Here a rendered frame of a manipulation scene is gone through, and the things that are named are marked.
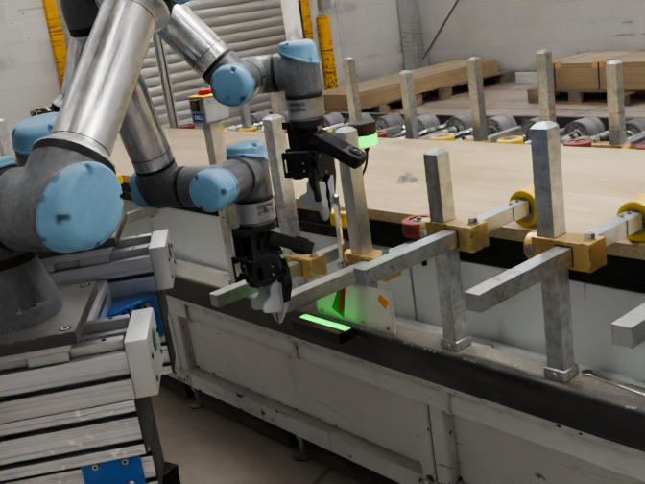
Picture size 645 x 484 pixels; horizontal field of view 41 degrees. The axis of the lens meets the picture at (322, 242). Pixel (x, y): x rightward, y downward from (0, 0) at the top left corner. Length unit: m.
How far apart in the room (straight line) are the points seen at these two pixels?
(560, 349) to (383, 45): 10.58
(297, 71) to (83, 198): 0.67
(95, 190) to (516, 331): 1.09
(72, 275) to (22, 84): 7.88
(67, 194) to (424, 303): 1.17
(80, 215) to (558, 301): 0.84
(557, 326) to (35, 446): 0.89
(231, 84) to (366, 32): 10.30
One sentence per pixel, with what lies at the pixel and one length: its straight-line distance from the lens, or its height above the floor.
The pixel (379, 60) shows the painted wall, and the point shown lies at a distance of 11.99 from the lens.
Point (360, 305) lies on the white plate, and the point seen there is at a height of 0.75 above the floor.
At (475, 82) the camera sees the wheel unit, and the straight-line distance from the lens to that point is 2.98.
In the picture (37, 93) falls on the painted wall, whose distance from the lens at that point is 9.64.
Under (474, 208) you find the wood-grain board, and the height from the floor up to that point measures 0.90.
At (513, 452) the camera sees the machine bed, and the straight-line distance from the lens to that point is 2.17.
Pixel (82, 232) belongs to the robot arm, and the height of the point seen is 1.18.
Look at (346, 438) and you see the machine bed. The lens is 2.60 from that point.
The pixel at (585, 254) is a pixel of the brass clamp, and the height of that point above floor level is 0.95.
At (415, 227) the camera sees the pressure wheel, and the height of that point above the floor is 0.90.
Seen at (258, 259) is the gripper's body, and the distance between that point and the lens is 1.63.
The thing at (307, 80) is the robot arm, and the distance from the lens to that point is 1.70.
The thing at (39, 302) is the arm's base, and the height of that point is 1.07.
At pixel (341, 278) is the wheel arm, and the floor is 0.85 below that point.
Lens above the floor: 1.43
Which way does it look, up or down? 16 degrees down
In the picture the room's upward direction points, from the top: 8 degrees counter-clockwise
